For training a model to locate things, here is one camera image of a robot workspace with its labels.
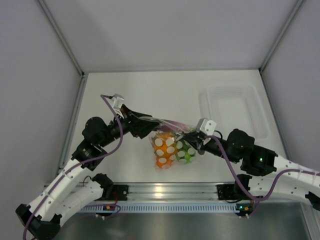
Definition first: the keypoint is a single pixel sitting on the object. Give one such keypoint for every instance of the clear polka dot zip bag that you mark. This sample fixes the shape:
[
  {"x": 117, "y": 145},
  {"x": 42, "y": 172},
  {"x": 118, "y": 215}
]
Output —
[{"x": 168, "y": 144}]

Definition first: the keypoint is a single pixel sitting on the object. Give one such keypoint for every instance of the right aluminium frame post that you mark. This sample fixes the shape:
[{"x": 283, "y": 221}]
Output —
[{"x": 284, "y": 28}]

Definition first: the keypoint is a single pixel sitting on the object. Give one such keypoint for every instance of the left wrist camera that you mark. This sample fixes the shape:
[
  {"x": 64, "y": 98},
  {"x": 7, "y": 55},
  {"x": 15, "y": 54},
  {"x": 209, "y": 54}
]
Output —
[{"x": 117, "y": 103}]

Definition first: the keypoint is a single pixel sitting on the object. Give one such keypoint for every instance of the white plastic basket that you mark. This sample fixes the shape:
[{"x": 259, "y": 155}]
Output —
[{"x": 235, "y": 106}]

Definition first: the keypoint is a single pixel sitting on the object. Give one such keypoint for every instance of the purple fake eggplant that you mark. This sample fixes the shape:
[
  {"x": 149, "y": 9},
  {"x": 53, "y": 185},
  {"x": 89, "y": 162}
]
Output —
[{"x": 174, "y": 126}]

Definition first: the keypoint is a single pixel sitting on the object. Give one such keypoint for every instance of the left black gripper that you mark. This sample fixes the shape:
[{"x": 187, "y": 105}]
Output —
[{"x": 140, "y": 125}]

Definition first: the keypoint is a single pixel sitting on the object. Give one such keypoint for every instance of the aluminium frame post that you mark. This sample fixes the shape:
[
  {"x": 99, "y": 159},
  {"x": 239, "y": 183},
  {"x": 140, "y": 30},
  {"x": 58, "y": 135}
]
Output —
[
  {"x": 59, "y": 34},
  {"x": 284, "y": 28}
]

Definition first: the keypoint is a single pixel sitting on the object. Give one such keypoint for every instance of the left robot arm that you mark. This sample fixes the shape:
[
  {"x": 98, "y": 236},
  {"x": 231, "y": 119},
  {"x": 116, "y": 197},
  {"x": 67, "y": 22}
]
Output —
[{"x": 44, "y": 216}]

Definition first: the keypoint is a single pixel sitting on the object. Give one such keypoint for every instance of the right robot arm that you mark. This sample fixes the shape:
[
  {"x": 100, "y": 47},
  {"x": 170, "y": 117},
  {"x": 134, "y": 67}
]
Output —
[{"x": 259, "y": 173}]

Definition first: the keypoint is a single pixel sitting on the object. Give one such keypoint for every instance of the orange fake fruit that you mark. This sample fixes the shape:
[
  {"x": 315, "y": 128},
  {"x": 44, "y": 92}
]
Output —
[{"x": 164, "y": 148}]

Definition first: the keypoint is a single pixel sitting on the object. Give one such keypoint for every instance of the left aluminium frame post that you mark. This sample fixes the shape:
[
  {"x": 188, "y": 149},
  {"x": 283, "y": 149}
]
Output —
[{"x": 59, "y": 34}]

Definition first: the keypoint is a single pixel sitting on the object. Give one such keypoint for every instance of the aluminium mounting rail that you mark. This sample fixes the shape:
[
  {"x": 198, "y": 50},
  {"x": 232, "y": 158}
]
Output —
[{"x": 144, "y": 191}]

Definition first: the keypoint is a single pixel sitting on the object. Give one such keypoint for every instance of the slotted cable duct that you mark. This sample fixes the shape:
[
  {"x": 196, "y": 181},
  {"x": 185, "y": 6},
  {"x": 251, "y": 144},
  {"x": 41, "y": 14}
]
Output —
[{"x": 179, "y": 207}]

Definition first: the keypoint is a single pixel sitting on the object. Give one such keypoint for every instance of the green fake watermelon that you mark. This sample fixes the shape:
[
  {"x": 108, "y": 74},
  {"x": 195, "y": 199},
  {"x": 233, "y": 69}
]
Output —
[{"x": 185, "y": 154}]

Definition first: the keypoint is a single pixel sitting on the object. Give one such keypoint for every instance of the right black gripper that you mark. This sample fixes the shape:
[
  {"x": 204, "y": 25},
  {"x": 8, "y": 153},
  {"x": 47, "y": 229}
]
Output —
[{"x": 195, "y": 138}]

